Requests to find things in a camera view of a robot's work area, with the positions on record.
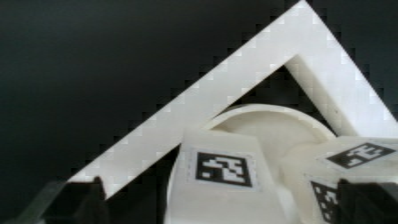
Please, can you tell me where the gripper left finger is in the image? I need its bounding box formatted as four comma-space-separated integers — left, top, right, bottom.
10, 177, 110, 224

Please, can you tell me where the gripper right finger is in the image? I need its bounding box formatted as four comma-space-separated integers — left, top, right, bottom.
334, 179, 398, 224

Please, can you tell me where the white stool leg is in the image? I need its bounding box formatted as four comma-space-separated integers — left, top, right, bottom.
279, 135, 398, 224
165, 131, 287, 224

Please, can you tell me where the white round stool seat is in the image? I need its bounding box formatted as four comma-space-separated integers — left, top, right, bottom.
165, 103, 337, 224

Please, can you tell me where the white right fence bar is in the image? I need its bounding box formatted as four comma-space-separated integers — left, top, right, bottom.
286, 0, 398, 138

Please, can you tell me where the white fence bar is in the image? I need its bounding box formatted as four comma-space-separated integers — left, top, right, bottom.
286, 0, 398, 138
69, 1, 312, 195

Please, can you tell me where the white front fence bar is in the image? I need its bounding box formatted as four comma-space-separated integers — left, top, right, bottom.
69, 1, 312, 195

